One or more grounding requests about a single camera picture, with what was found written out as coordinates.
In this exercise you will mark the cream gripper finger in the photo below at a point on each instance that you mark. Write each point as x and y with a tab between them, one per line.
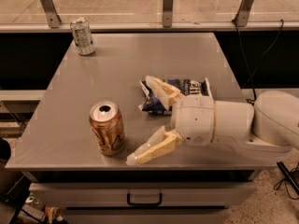
166	93
159	144

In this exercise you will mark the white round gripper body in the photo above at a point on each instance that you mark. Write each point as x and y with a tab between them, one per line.
192	119

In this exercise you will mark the orange soda can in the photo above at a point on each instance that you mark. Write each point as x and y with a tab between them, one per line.
107	125

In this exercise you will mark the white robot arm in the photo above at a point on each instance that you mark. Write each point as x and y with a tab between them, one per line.
266	130

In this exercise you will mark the white green 7up can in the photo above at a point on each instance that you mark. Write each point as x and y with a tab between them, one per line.
82	35

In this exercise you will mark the blue chip bag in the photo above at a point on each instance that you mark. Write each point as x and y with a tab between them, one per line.
187	87

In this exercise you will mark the grey drawer cabinet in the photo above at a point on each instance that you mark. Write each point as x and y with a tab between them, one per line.
59	154

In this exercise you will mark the clutter items on floor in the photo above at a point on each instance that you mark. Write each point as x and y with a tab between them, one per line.
36	212

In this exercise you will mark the black drawer handle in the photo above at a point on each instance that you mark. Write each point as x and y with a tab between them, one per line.
143	200

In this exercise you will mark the middle metal railing bracket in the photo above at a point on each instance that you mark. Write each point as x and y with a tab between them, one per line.
167	13

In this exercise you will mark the metal railing bracket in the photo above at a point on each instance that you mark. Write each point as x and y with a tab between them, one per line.
242	16
52	16
167	13

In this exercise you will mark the right metal railing bracket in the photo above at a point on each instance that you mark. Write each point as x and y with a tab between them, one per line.
242	16

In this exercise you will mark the left metal railing bracket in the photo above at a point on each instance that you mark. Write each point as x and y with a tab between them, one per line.
52	16

